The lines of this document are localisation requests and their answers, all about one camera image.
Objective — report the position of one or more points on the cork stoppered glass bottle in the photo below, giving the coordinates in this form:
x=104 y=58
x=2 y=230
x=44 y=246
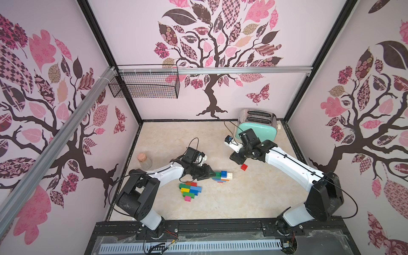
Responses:
x=144 y=161

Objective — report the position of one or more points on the magenta 2x2 lego brick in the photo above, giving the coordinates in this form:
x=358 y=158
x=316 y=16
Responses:
x=187 y=198

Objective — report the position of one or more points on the aluminium rail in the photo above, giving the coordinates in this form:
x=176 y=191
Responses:
x=243 y=70
x=27 y=185

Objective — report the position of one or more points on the light green lego brick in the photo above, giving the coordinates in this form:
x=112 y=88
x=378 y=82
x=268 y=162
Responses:
x=188 y=194

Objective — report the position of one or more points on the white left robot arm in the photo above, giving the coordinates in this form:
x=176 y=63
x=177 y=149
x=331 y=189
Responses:
x=138 y=194

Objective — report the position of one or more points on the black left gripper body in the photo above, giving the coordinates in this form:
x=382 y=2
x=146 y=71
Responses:
x=200 y=172

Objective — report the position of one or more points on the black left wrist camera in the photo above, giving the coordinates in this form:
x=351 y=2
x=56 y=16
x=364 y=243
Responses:
x=193 y=156

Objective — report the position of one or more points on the aluminium rail left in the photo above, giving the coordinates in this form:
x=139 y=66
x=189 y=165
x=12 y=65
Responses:
x=27 y=185

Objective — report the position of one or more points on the mint green toaster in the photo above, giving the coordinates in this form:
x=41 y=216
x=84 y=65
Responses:
x=263 y=123

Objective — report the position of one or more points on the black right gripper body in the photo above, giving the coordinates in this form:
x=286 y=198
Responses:
x=241 y=154

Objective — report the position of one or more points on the black wire basket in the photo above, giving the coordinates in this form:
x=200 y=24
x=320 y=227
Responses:
x=146 y=81

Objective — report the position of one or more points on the white vented base strip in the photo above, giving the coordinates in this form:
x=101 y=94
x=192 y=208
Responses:
x=189 y=247

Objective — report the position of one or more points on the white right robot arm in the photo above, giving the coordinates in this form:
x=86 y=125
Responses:
x=325 y=195

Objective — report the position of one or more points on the aluminium rail back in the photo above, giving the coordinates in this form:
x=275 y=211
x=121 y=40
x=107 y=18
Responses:
x=243 y=70

